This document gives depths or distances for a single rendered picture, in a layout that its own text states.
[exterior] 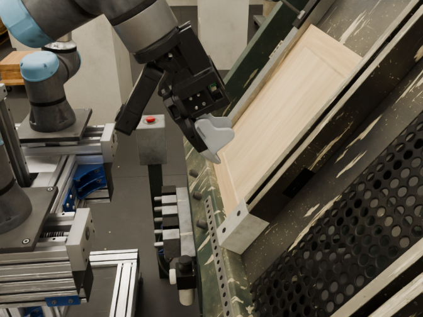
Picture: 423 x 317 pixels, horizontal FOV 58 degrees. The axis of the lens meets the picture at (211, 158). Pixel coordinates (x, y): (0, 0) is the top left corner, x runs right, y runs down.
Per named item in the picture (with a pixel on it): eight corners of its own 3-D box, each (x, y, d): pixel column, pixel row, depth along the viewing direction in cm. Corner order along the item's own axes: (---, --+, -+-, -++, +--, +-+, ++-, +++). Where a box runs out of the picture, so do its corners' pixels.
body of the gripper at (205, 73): (233, 108, 52) (189, 28, 46) (178, 136, 53) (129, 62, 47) (226, 87, 58) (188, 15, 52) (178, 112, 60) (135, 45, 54)
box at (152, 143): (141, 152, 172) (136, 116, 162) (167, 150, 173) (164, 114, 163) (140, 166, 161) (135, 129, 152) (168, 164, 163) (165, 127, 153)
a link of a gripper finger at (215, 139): (248, 160, 57) (221, 111, 53) (214, 176, 58) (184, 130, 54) (245, 149, 60) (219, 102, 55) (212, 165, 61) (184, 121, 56)
